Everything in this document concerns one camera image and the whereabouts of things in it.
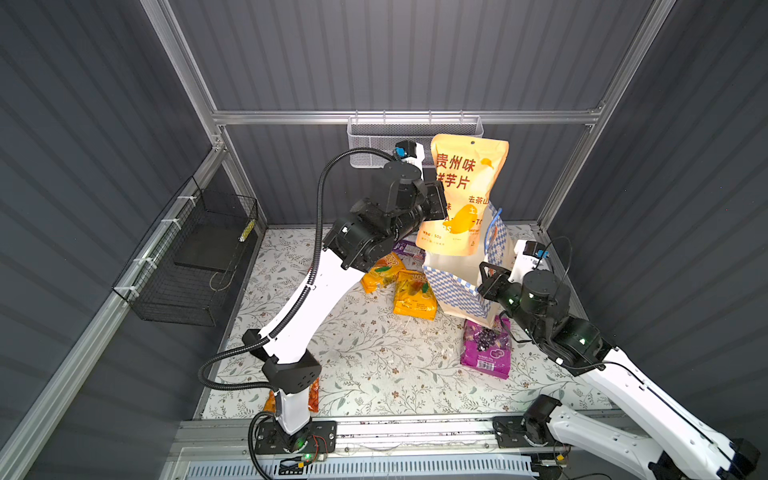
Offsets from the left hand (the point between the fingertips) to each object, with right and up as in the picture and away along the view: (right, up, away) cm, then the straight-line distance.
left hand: (447, 186), depth 59 cm
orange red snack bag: (-32, -53, +19) cm, 65 cm away
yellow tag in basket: (-51, -7, +22) cm, 56 cm away
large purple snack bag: (+16, -40, +23) cm, 49 cm away
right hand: (+9, -17, +7) cm, 20 cm away
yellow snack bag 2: (-4, -26, +32) cm, 42 cm away
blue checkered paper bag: (+3, -19, +9) cm, 22 cm away
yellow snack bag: (-14, -21, +41) cm, 48 cm away
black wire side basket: (-62, -18, +13) cm, 66 cm away
